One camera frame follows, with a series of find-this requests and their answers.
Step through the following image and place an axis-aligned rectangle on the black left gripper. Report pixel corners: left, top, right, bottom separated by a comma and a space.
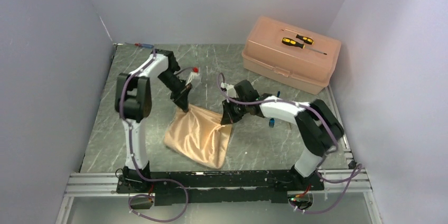
158, 69, 193, 113

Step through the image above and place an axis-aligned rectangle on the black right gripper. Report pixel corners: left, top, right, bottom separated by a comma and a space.
221, 96, 249, 125

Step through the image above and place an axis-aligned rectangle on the peach satin napkin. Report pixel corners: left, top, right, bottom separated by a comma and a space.
164, 105, 232, 169

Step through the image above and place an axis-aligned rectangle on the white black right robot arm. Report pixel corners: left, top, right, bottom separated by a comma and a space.
217, 78, 344, 190

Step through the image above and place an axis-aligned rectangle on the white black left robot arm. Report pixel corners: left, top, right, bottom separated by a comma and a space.
115, 49, 192, 192

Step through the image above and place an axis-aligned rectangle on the blue plastic fork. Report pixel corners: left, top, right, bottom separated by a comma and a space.
268, 91, 281, 128

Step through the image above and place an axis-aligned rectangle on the red blue screwdriver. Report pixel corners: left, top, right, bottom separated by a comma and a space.
125, 42, 154, 49

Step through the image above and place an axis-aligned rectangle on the large yellow black screwdriver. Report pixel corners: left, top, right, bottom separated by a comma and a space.
282, 38, 327, 55

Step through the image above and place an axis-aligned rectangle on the peach plastic toolbox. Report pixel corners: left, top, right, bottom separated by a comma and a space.
242, 16, 341, 95

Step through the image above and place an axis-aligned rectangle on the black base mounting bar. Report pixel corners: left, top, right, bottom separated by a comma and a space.
116, 170, 324, 206

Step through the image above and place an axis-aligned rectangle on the small yellow black screwdriver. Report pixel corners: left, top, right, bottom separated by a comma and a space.
283, 29, 314, 45

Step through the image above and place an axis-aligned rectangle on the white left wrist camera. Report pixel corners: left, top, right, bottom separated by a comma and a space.
186, 67, 202, 88

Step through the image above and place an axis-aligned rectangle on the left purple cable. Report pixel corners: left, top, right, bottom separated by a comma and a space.
119, 48, 200, 222

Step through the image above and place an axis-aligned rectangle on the purple cable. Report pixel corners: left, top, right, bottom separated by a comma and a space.
216, 72, 363, 216
119, 48, 200, 222

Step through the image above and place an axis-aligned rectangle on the aluminium frame rail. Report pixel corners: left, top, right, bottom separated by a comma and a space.
57, 139, 382, 223

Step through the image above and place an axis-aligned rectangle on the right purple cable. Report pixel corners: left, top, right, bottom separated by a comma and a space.
216, 72, 363, 216

